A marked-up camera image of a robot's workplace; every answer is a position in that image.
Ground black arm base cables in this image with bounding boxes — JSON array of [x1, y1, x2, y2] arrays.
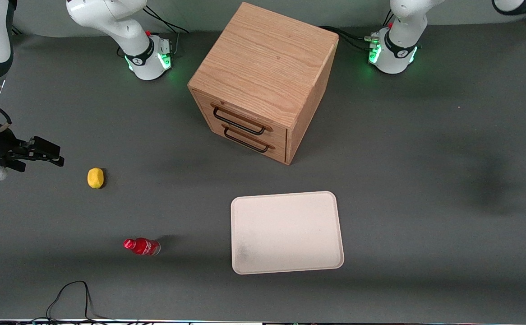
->
[[319, 11, 397, 51], [142, 5, 190, 57]]

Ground thin black loose cable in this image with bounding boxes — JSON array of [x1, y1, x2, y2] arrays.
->
[[46, 280, 110, 324]]

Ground black left arm base cables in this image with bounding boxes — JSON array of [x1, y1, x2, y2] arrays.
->
[[319, 11, 397, 51]]

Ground wooden drawer cabinet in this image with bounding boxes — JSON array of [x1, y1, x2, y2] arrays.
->
[[187, 2, 339, 166]]

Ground yellow lemon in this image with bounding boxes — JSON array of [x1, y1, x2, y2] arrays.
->
[[87, 167, 105, 189]]

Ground red cola bottle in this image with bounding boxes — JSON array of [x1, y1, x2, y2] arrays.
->
[[123, 237, 161, 256]]

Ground black metal drawer handle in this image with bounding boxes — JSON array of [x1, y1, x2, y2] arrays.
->
[[222, 126, 271, 153], [212, 105, 267, 136]]

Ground beige plastic tray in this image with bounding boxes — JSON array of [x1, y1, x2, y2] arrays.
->
[[231, 191, 345, 275]]

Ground black right arm base cables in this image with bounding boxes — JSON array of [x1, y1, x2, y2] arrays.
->
[[142, 5, 190, 57]]

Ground wooden drawer front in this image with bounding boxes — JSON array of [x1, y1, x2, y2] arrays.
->
[[193, 92, 288, 149], [203, 118, 287, 164]]

